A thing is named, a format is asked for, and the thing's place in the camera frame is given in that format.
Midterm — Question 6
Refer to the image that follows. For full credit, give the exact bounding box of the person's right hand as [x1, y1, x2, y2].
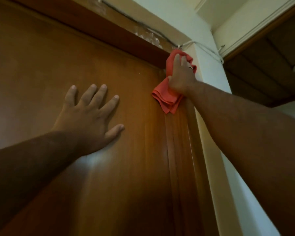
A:
[168, 54, 198, 95]

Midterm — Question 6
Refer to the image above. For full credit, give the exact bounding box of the person's left hand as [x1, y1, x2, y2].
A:
[51, 84, 125, 156]

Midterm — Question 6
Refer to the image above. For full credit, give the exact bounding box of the red cleaning cloth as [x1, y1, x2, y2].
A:
[152, 49, 197, 115]

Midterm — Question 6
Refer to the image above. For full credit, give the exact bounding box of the person's left forearm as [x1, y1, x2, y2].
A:
[0, 131, 85, 236]

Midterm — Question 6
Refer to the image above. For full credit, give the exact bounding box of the person's right forearm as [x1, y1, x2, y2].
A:
[186, 80, 295, 236]

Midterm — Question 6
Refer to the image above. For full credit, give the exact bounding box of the brown wooden door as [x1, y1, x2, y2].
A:
[0, 0, 185, 236]

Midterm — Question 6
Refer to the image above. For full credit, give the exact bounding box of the dark wooden overhead cabinet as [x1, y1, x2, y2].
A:
[222, 0, 295, 108]

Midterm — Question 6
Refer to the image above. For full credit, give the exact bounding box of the white cable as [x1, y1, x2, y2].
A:
[177, 41, 225, 65]

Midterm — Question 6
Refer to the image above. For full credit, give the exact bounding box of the brown wooden door frame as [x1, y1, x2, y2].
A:
[5, 0, 220, 236]

